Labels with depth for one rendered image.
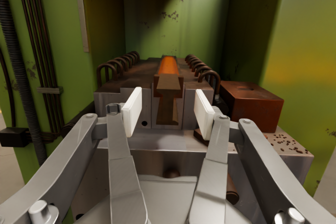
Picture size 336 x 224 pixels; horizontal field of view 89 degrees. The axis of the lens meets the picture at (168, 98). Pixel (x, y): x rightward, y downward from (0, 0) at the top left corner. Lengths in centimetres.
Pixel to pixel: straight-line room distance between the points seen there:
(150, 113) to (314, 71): 41
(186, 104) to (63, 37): 32
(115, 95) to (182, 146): 14
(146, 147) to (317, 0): 45
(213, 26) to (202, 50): 10
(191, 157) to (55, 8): 41
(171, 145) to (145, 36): 56
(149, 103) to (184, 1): 54
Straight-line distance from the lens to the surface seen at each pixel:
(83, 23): 45
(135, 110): 18
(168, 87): 19
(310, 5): 51
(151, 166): 28
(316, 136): 63
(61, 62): 49
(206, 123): 16
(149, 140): 28
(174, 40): 75
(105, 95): 30
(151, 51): 75
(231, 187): 27
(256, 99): 32
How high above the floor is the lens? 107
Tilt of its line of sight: 20 degrees down
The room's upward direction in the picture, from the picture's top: 2 degrees clockwise
